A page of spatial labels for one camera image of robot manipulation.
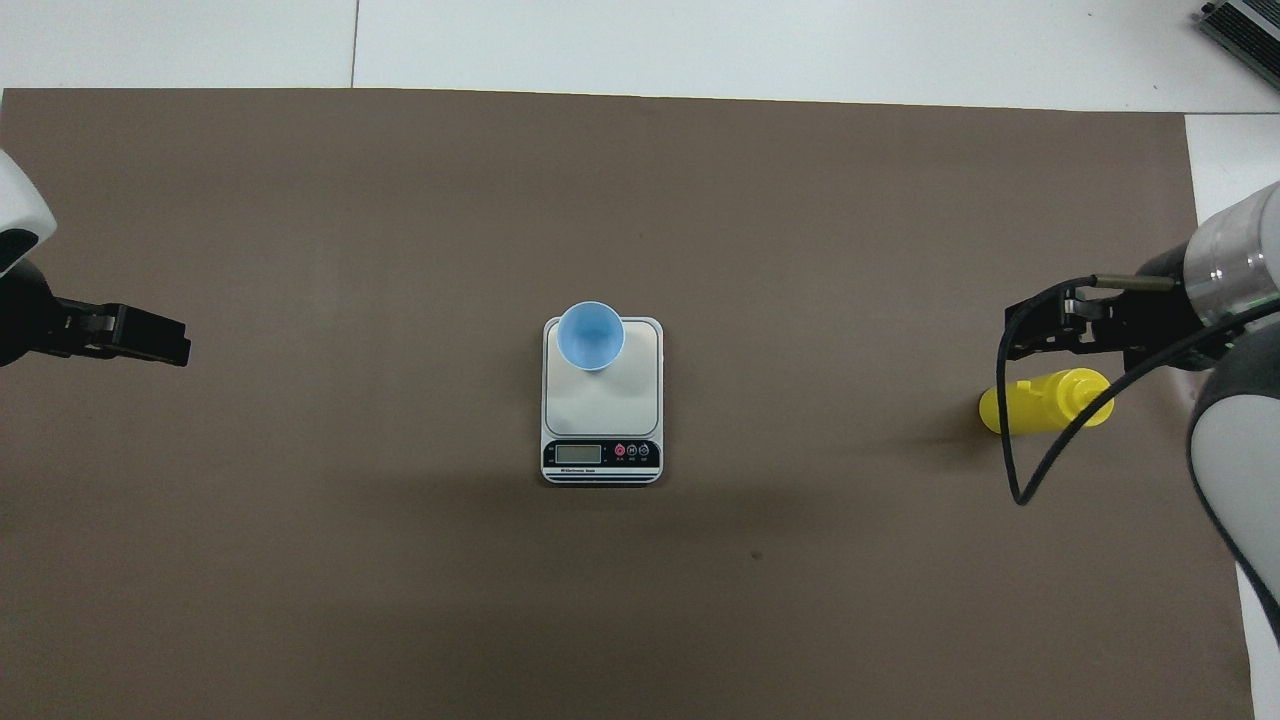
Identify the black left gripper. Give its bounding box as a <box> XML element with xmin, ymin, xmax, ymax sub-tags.
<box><xmin>0</xmin><ymin>258</ymin><xmax>193</xmax><ymax>369</ymax></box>

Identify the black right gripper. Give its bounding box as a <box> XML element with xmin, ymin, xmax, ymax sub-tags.
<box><xmin>1003</xmin><ymin>248</ymin><xmax>1229</xmax><ymax>369</ymax></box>

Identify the yellow squeeze bottle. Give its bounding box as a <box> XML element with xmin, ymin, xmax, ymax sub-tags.
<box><xmin>978</xmin><ymin>367</ymin><xmax>1116</xmax><ymax>436</ymax></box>

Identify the light blue plastic cup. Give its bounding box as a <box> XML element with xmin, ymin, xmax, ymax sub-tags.
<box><xmin>556</xmin><ymin>301</ymin><xmax>627</xmax><ymax>373</ymax></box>

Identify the silver digital kitchen scale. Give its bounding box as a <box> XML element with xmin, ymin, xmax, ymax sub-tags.
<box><xmin>540</xmin><ymin>316</ymin><xmax>665</xmax><ymax>487</ymax></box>

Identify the brown paper table mat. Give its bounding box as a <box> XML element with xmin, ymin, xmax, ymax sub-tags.
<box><xmin>0</xmin><ymin>88</ymin><xmax>1256</xmax><ymax>720</ymax></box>

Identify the grey ribbed metal box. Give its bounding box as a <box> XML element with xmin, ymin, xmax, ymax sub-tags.
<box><xmin>1198</xmin><ymin>0</ymin><xmax>1280</xmax><ymax>61</ymax></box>

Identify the black right arm gripper cable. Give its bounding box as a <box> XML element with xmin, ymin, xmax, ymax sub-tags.
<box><xmin>997</xmin><ymin>272</ymin><xmax>1280</xmax><ymax>506</ymax></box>

